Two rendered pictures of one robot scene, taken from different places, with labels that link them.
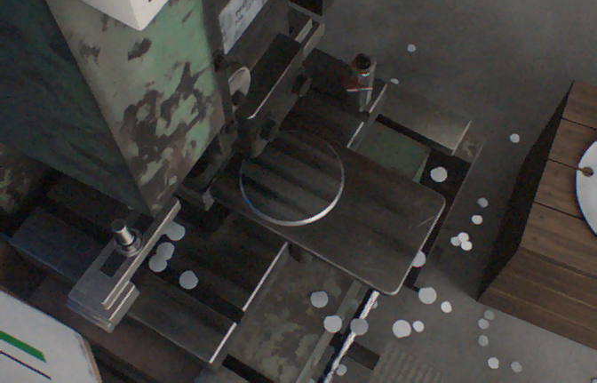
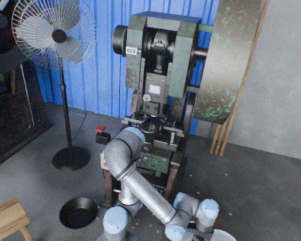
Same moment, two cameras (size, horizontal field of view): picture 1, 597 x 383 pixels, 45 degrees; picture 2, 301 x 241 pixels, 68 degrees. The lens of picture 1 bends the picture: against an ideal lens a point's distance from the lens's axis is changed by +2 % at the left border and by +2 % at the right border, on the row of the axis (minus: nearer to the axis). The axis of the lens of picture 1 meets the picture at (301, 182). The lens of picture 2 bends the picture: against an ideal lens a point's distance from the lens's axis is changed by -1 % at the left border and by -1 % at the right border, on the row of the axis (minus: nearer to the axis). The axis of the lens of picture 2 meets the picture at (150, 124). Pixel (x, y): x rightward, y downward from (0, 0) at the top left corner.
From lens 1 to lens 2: 1.30 m
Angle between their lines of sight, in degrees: 54
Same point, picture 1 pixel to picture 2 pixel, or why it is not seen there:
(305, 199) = (145, 128)
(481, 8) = (255, 230)
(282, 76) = (153, 104)
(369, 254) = not seen: hidden behind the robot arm
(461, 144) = (174, 166)
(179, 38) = (136, 69)
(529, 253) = not seen: hidden behind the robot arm
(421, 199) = (150, 140)
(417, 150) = (168, 156)
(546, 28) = not seen: outside the picture
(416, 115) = (176, 156)
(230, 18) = (151, 87)
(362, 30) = (228, 201)
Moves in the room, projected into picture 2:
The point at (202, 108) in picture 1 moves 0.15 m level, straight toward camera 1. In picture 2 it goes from (136, 82) to (114, 84)
